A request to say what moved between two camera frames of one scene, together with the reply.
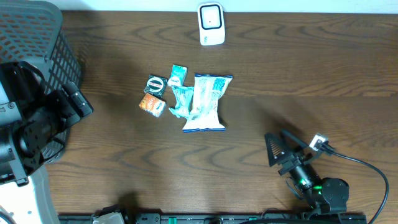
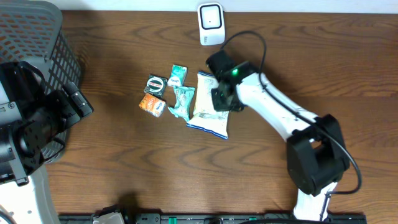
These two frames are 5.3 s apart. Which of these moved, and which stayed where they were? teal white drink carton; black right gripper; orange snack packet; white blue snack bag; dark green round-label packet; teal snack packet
Moved: black right gripper; white blue snack bag
Stayed: teal snack packet; dark green round-label packet; orange snack packet; teal white drink carton
